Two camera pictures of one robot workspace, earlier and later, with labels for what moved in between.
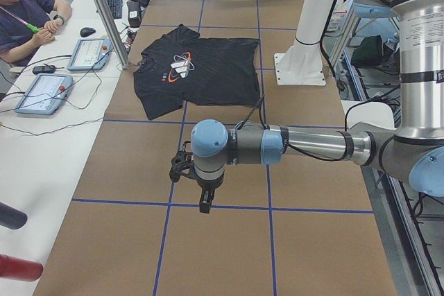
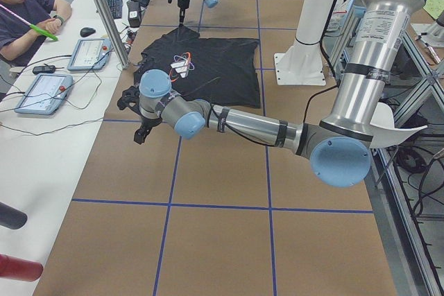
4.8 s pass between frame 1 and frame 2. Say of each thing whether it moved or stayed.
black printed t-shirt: stayed
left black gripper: moved
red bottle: stayed
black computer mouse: stayed
